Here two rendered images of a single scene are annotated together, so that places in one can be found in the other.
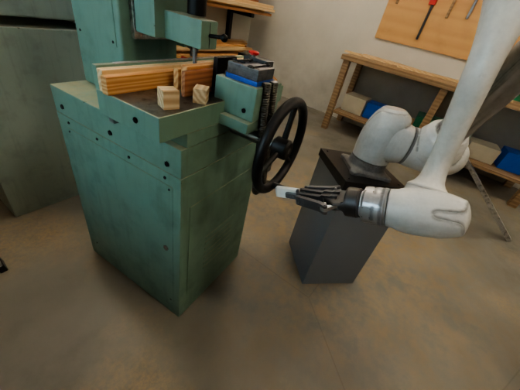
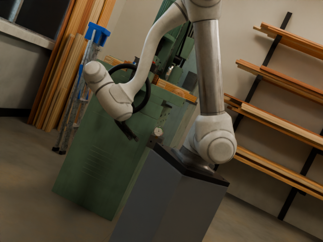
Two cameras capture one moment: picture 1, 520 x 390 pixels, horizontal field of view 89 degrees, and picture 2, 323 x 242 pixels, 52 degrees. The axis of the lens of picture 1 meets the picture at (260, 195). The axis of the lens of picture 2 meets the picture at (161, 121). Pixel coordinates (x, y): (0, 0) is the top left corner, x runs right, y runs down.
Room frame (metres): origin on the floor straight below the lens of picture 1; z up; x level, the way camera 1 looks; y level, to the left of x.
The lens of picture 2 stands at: (0.38, -1.87, 0.91)
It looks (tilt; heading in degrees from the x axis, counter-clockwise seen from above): 6 degrees down; 72
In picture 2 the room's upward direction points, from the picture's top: 25 degrees clockwise
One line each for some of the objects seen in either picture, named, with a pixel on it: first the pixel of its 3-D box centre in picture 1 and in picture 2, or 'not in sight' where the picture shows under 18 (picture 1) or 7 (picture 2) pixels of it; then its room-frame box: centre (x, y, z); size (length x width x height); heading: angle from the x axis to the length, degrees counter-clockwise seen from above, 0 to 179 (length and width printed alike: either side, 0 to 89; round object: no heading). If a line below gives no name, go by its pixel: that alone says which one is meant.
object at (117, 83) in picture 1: (203, 73); (149, 78); (0.89, 0.27, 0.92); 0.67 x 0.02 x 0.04; 156
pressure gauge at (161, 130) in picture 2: not in sight; (158, 132); (1.00, -0.02, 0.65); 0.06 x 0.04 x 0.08; 156
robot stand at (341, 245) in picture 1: (336, 224); (163, 221); (1.08, -0.42, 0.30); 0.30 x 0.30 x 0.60; 16
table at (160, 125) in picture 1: (223, 100); (139, 83); (0.82, 0.18, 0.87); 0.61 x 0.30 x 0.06; 156
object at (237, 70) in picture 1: (254, 68); (145, 64); (0.79, 0.10, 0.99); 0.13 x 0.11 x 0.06; 156
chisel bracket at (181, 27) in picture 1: (190, 32); (151, 62); (0.86, 0.30, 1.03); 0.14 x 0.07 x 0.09; 66
